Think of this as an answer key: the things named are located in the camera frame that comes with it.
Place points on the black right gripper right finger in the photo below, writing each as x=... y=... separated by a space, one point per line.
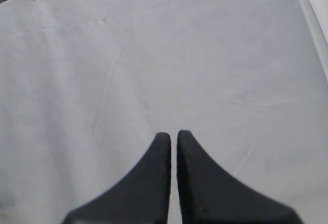
x=209 y=194

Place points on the white backdrop curtain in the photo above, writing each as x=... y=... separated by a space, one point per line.
x=86 y=84

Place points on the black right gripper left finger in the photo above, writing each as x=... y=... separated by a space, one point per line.
x=142 y=196

